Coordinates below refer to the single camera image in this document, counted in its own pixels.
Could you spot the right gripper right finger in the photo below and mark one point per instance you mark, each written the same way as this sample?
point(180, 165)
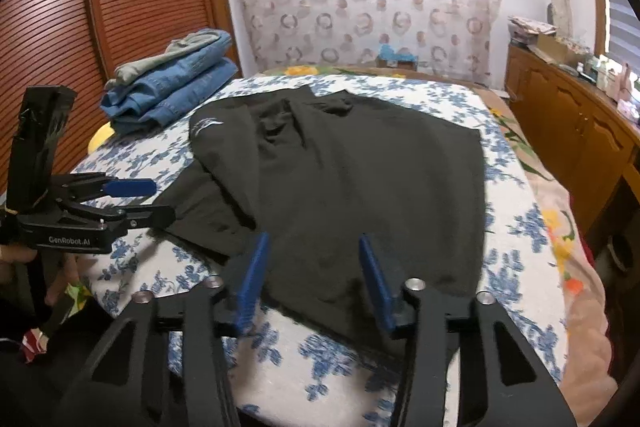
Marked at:
point(502, 381)

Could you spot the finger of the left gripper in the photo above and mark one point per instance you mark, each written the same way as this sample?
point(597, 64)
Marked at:
point(149, 216)
point(124, 188)

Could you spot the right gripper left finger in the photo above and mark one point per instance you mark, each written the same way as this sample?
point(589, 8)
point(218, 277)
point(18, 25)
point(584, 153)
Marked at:
point(162, 362)

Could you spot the black shorts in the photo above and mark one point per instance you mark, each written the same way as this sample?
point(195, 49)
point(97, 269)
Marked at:
point(318, 172)

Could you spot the person's left hand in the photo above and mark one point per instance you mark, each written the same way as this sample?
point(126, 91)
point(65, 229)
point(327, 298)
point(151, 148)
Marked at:
point(67, 270)

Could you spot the folded blue jeans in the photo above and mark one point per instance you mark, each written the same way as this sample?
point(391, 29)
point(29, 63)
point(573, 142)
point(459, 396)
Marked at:
point(165, 94)

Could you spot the folded grey pants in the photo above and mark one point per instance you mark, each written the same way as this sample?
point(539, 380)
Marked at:
point(128, 72)

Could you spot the blue floral white blanket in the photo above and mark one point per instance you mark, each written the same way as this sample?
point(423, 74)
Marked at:
point(160, 263)

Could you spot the wooden louvred wardrobe door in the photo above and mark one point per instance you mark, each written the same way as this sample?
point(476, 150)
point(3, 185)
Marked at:
point(79, 43)

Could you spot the wooden sideboard cabinet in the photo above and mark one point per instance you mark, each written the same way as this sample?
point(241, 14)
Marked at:
point(582, 140)

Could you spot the cardboard box with blue cloth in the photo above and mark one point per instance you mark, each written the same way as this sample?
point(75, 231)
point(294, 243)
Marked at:
point(390, 58)

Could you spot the pink bottle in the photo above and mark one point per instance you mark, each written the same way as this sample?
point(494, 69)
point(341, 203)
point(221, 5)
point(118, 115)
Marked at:
point(623, 85)

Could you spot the open cardboard box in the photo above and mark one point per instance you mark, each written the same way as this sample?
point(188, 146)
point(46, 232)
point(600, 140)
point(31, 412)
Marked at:
point(559, 50)

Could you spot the stack of papers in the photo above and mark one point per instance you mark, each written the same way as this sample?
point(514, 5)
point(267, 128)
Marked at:
point(525, 31)

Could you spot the grey zebra window blind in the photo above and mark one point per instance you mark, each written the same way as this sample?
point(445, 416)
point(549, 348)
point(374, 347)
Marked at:
point(623, 34)

